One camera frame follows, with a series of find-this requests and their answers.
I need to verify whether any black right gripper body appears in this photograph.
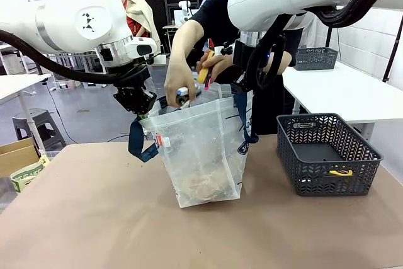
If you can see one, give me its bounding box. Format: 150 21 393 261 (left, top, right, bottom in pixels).
232 40 253 94

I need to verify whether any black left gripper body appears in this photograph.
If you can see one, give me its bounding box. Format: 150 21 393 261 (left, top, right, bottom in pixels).
110 64 157 116

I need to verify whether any yellow item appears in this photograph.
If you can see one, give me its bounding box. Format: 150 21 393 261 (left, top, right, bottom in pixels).
197 66 211 84

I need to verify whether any white marker blue cap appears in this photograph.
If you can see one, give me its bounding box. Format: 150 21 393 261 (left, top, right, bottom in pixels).
176 86 191 108

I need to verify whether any clear navy-handled shopping bag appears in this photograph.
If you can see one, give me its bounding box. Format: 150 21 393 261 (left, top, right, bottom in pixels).
128 82 259 209

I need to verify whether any person's left forearm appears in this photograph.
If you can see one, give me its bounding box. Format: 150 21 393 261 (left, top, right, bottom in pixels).
263 50 294 76

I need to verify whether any person's right forearm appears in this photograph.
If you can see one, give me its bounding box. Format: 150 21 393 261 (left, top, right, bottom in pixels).
167 22 206 77

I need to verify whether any person's left hand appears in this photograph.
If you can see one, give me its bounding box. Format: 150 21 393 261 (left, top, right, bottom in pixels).
196 52 236 83

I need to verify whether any person's right hand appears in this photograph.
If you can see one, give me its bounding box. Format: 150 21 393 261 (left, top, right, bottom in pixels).
164 70 198 108

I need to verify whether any person in black shirt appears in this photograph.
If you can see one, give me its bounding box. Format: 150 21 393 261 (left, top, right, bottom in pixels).
188 0 305 136

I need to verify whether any grey plastic lattice basket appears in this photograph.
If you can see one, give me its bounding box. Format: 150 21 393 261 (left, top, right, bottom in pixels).
293 47 339 72
276 112 385 197

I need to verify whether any small white background robot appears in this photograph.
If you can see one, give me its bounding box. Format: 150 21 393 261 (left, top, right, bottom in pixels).
178 0 194 23

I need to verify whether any mannequin with cream jacket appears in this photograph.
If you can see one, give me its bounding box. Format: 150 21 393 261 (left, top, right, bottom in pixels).
114 0 162 50

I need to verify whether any black tripod stand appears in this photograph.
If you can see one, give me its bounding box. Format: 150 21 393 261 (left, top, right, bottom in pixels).
30 56 44 76

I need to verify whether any grey step stool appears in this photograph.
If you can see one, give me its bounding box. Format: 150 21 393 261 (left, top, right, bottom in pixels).
12 108 67 152

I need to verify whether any white desk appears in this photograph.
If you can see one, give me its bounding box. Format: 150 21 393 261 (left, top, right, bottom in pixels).
0 72 53 158

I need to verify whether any green white paper sack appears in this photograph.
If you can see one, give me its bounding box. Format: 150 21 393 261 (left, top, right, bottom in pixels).
10 157 52 193

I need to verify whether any cardboard box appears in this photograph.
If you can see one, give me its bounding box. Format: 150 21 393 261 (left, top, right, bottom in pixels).
0 137 41 179

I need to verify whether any yellow black utility knife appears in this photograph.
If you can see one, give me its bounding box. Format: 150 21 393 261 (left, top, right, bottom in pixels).
328 169 354 178

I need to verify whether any black slanted stand leg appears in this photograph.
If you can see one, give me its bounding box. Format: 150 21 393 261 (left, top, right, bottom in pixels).
382 22 403 83

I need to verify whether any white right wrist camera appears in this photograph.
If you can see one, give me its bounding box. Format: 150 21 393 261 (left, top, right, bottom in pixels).
214 42 236 59

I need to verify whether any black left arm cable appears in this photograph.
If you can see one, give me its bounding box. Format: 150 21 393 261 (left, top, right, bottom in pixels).
0 28 149 86

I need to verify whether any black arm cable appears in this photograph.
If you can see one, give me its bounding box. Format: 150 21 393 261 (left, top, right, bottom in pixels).
244 0 395 91
0 28 149 86

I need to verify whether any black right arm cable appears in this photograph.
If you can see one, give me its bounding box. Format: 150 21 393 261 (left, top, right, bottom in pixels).
244 0 395 91

